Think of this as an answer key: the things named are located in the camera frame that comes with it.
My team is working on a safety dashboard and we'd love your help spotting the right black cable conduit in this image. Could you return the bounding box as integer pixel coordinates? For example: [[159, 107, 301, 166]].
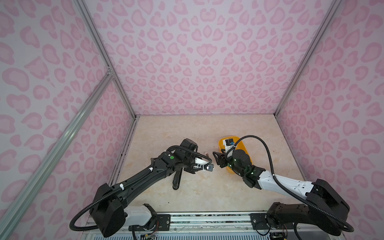
[[226, 134, 355, 233]]

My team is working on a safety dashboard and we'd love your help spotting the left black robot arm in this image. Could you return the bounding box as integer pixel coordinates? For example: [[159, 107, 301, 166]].
[[90, 139, 214, 238]]

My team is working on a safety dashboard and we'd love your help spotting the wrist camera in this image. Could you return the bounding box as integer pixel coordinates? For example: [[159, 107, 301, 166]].
[[194, 158, 210, 169], [223, 138, 235, 153]]

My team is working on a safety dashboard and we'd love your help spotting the left black cable conduit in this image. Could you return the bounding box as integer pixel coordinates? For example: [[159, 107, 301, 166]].
[[68, 145, 212, 232]]

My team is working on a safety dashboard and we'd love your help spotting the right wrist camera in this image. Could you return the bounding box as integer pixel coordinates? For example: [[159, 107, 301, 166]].
[[223, 138, 235, 153]]

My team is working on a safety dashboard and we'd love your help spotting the aluminium frame left diagonal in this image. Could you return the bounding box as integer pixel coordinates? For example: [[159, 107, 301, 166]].
[[1, 73, 114, 240]]

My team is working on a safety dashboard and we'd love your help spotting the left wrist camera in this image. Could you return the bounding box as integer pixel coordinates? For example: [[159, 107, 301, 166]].
[[194, 158, 210, 169]]

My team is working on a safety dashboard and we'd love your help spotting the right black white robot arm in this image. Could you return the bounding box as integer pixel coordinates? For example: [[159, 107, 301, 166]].
[[213, 150, 354, 236]]

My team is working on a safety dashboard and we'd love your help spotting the yellow plastic tray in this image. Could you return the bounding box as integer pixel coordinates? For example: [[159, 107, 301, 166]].
[[217, 136, 253, 176]]

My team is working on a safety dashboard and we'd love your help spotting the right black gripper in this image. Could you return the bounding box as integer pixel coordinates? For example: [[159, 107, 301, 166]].
[[211, 149, 245, 177]]

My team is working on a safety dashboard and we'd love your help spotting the black cable conduit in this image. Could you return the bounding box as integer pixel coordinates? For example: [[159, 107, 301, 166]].
[[226, 134, 355, 233], [68, 145, 212, 232]]

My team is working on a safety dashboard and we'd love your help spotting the black long stapler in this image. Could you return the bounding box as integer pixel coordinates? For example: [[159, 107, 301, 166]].
[[173, 169, 183, 190]]

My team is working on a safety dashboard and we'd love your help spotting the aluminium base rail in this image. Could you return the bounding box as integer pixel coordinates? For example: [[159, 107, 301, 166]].
[[80, 209, 346, 240]]

